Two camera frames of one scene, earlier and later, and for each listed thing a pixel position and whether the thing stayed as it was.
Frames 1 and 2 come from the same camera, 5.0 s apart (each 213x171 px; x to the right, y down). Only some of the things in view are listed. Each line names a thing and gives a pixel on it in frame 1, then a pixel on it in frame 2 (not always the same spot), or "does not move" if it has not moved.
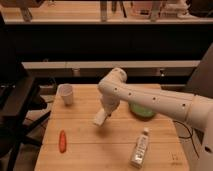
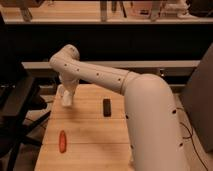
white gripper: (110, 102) -> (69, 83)
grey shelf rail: (98, 68) does not move
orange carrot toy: (62, 141) does not move
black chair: (19, 98) does not move
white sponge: (100, 117) -> (67, 98)
